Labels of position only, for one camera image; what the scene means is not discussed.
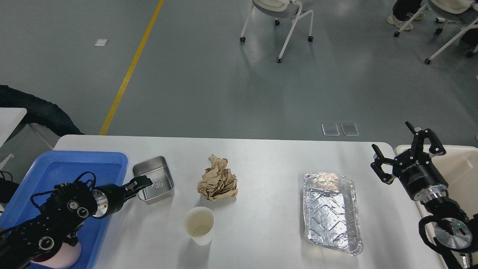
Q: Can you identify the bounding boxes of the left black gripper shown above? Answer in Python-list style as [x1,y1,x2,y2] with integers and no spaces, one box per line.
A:
[91,176,153,219]

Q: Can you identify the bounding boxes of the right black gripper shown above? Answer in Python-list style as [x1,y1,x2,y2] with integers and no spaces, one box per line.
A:
[370,121,448,201]

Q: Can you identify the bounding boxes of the square steel container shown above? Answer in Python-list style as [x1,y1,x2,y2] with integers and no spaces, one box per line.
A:
[133,155,175,205]

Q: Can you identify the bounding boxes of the pink mug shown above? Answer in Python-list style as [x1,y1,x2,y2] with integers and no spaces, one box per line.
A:
[31,243,82,269]

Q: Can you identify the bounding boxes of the aluminium foil tray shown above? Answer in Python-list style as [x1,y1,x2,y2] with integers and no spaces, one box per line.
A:
[302,172,363,256]

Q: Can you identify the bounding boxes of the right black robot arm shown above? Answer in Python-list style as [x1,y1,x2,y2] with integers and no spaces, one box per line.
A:
[370,121,477,269]

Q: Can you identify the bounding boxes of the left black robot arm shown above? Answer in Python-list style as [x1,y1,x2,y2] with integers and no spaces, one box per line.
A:
[1,174,152,269]

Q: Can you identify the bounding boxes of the beige plastic bin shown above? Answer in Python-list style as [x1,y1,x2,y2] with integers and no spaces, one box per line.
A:
[394,145,478,254]

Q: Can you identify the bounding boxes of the white paper cup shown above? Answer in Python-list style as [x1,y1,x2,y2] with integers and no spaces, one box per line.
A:
[183,206,215,246]

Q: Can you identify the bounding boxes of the blue plastic tray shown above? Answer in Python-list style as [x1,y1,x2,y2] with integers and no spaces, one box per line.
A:
[0,151,128,269]

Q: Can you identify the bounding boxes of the crumpled brown paper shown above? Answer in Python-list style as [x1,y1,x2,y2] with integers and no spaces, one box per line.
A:
[197,154,238,201]

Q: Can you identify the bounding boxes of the small white side table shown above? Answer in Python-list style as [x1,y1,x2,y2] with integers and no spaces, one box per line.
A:
[0,107,27,147]

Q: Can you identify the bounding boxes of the seated person feet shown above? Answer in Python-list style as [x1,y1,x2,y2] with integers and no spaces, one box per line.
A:
[387,0,425,29]

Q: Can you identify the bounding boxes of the white chair right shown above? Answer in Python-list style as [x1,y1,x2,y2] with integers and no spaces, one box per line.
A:
[393,0,478,64]

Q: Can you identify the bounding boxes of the white chair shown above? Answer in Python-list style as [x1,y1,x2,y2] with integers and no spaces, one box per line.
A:
[393,0,478,64]
[239,0,315,63]

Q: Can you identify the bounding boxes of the white chair centre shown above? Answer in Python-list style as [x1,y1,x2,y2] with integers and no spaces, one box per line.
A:
[239,0,315,63]

